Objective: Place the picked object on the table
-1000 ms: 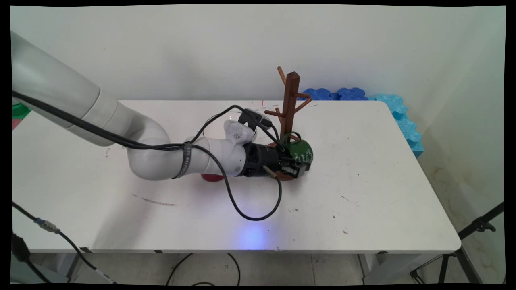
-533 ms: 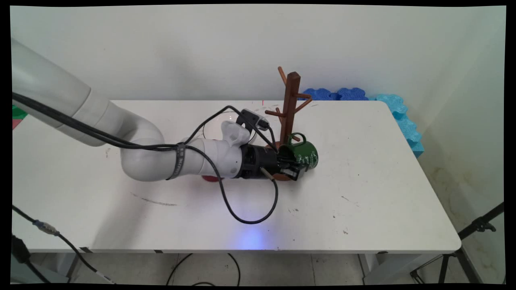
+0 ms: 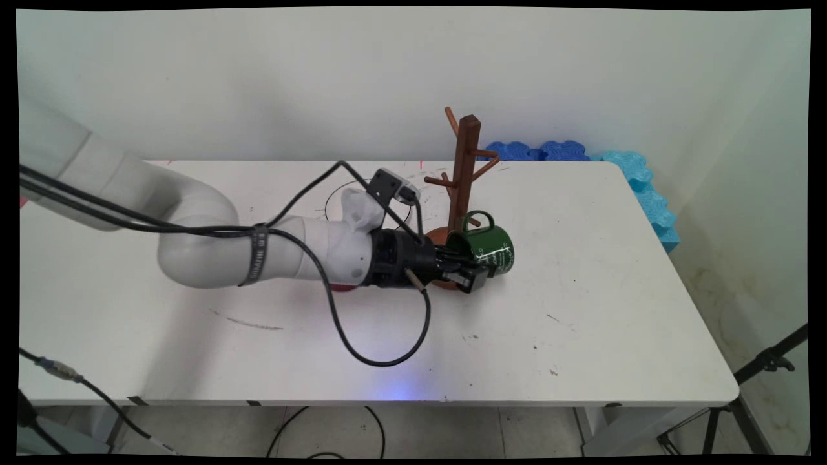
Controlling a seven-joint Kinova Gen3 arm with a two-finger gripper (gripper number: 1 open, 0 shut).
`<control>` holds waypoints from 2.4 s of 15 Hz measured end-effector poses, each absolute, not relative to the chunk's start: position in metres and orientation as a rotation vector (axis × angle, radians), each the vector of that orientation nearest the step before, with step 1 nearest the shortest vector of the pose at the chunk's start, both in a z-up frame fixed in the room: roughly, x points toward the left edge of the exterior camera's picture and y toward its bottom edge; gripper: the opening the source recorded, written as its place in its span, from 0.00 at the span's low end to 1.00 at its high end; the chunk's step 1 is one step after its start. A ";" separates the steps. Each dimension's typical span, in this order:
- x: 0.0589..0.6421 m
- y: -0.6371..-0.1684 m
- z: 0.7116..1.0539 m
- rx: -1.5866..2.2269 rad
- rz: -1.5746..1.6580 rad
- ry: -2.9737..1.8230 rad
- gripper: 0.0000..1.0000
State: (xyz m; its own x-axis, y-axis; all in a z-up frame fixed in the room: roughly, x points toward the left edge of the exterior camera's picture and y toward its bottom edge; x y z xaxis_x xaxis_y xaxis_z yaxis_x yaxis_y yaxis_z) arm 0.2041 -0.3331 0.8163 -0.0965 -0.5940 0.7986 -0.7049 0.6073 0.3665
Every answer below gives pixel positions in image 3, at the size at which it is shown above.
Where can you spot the white camera bracket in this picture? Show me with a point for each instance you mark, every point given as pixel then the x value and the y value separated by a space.
pixel 358 210

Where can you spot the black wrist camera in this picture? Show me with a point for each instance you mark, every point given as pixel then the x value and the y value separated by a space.
pixel 386 186

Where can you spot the wooden mug tree stand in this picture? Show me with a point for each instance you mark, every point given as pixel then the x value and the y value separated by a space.
pixel 466 161

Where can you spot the red cup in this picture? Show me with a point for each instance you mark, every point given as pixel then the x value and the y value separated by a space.
pixel 342 287

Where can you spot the dark blue foam mat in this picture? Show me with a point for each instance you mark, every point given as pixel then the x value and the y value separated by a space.
pixel 536 152

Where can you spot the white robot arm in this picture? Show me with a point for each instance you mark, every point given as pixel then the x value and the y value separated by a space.
pixel 194 255

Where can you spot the green enamel mug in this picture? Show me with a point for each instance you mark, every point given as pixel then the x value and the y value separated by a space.
pixel 494 248

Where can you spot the black tripod stand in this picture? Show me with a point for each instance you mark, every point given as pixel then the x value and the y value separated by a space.
pixel 769 361

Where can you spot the light blue foam mat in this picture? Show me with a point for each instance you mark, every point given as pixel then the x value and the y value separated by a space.
pixel 652 200

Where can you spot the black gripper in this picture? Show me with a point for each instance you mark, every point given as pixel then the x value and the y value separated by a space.
pixel 400 258

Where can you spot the white plate with black rim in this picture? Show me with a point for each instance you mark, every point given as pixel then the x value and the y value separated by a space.
pixel 336 201

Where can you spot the white table leg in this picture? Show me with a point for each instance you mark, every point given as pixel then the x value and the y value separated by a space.
pixel 620 429

